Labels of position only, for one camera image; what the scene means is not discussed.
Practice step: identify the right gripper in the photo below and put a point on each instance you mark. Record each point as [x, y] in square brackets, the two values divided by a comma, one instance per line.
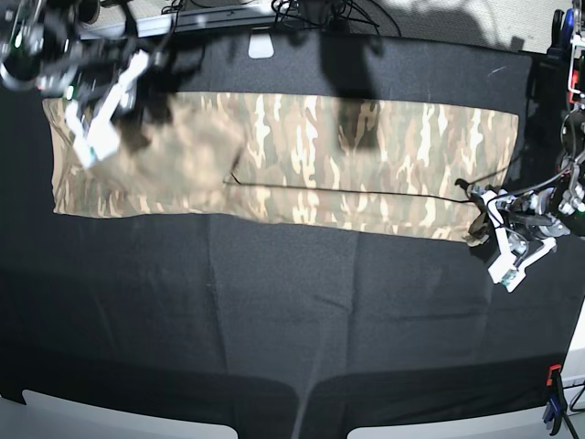
[97, 140]

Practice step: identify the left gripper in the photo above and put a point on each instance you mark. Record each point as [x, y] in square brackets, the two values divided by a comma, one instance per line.
[524, 228]

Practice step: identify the camouflage t-shirt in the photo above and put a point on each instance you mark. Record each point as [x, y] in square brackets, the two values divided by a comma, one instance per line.
[385, 167]

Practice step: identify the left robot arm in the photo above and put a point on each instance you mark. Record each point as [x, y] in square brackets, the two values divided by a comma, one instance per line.
[567, 203]

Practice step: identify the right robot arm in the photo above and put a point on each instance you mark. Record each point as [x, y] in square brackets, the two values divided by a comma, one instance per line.
[87, 53]

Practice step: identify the orange blue clamp near right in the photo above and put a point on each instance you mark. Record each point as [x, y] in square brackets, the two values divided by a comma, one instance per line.
[556, 406]

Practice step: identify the white tape patch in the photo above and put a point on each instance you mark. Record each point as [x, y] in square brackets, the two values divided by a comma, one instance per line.
[260, 46]

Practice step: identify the blue clamp top right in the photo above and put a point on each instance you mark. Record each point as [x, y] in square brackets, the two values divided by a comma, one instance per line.
[561, 31]

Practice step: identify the black table cloth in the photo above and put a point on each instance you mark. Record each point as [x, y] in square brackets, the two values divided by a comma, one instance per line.
[276, 331]

